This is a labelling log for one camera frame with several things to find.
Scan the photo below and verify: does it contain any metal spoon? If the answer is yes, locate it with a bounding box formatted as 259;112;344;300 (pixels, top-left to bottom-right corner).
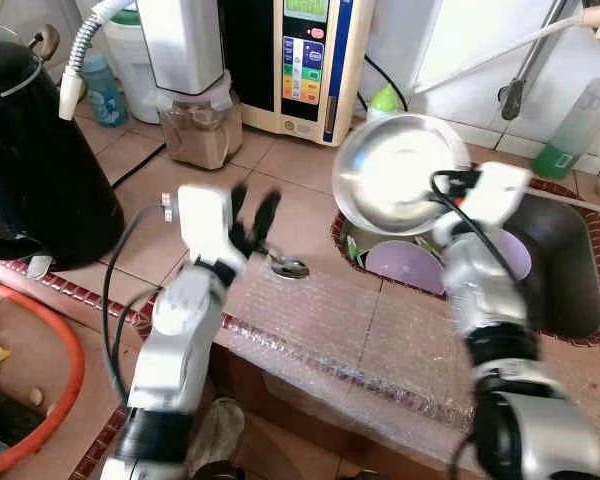
263;248;311;279

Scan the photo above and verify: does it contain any lilac plastic bowl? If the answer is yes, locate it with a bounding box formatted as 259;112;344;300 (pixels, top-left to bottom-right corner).
365;240;446;296
490;228;533;281

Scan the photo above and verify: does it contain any shiny steel bowl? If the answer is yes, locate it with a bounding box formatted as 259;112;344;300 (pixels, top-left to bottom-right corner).
332;113;471;236

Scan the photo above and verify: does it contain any white chopsticks green clip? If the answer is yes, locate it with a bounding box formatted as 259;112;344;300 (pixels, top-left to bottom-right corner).
348;232;369;263

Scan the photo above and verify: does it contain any clear jar brown powder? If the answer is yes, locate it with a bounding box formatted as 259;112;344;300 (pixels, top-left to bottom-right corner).
158;80;243;171

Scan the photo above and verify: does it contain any clear bubble wrap sheet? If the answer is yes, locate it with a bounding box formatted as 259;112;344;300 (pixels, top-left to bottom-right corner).
220;255;600;480

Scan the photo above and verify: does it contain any stainless steel sink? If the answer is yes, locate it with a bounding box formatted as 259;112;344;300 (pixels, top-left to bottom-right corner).
340;180;600;339

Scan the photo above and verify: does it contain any white bottle green cap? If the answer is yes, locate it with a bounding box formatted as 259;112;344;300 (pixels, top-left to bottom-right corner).
368;85;401;119

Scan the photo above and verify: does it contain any green dish soap bottle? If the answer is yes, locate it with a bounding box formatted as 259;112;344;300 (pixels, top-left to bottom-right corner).
533;65;600;181

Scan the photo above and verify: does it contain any grey metal faucet pipe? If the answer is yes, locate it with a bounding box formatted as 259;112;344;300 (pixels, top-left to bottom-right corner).
500;0;571;121

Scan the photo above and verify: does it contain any beige water ionizer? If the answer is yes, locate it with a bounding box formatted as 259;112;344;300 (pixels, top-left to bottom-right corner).
220;0;376;148

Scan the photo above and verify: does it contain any white filter housing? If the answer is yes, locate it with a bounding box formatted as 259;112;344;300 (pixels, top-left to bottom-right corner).
137;0;226;101

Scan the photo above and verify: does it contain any teal plastic bottle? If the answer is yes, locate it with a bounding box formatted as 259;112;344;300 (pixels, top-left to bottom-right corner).
80;52;131;128

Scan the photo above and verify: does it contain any white jug green lid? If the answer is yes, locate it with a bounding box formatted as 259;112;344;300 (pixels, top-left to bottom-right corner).
105;8;163;126

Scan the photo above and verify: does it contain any grey floor rag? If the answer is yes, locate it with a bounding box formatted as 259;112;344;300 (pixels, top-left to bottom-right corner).
185;398;246;476

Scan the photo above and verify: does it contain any black kettle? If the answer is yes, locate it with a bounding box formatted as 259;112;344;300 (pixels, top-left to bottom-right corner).
0;28;126;271

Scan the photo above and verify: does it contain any orange plastic hoop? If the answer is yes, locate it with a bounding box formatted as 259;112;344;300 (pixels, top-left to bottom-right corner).
0;280;86;479

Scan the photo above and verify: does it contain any brass tap valve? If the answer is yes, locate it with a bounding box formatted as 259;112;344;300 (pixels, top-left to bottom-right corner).
28;25;63;66

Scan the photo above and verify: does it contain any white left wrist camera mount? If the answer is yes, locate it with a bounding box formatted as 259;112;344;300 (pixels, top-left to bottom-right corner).
177;185;236;269

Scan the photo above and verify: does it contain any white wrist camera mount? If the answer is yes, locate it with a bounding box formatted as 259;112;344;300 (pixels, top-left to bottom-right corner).
460;162;533;226
177;185;236;269

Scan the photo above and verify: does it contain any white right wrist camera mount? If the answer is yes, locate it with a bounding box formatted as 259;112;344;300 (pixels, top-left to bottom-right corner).
460;162;533;226

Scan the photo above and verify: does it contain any black power cord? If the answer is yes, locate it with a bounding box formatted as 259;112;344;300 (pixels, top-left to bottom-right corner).
115;140;171;191

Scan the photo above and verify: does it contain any thin white hose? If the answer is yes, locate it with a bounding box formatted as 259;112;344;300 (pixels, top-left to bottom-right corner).
470;145;600;216

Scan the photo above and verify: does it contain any black ionizer cable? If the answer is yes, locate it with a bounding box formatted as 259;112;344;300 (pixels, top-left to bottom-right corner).
362;55;411;111

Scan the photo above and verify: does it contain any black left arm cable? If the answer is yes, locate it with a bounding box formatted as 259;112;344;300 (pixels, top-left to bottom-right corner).
102;205;181;401

